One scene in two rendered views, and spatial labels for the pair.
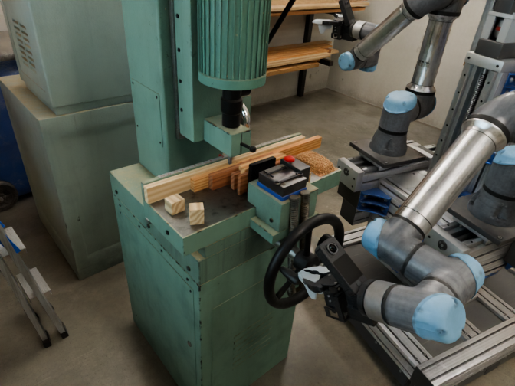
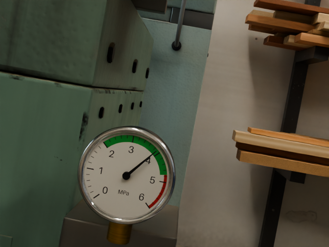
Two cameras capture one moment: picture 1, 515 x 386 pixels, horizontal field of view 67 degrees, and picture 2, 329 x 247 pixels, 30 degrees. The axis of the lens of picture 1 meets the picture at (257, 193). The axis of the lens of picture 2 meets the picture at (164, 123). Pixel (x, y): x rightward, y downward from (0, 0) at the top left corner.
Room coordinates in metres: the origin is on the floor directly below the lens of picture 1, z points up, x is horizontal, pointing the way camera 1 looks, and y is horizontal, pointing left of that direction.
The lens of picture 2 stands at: (0.75, -0.54, 0.72)
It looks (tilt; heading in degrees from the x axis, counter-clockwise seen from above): 3 degrees down; 44
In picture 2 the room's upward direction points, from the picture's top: 10 degrees clockwise
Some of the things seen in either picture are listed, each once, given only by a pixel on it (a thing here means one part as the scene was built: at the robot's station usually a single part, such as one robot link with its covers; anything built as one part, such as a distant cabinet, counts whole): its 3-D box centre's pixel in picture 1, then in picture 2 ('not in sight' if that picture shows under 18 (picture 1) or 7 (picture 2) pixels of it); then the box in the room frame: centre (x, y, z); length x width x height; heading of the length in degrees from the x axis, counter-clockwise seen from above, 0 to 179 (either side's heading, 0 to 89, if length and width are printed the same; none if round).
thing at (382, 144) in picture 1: (390, 137); not in sight; (1.49, -0.53, 0.87); 0.15 x 0.15 x 0.10
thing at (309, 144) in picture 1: (263, 160); not in sight; (1.10, -0.01, 0.92); 0.54 x 0.02 x 0.04; 133
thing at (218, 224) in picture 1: (260, 197); not in sight; (0.96, -0.01, 0.87); 0.61 x 0.30 x 0.06; 133
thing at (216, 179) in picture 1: (244, 170); not in sight; (1.02, 0.05, 0.92); 0.25 x 0.02 x 0.05; 133
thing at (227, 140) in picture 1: (227, 137); not in sight; (1.03, 0.10, 1.03); 0.14 x 0.07 x 0.09; 43
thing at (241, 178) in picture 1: (267, 174); not in sight; (1.00, -0.03, 0.93); 0.22 x 0.01 x 0.06; 133
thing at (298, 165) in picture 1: (287, 175); not in sight; (0.90, -0.07, 0.99); 0.13 x 0.11 x 0.06; 133
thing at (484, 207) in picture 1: (498, 200); not in sight; (1.05, -0.77, 0.87); 0.15 x 0.15 x 0.10
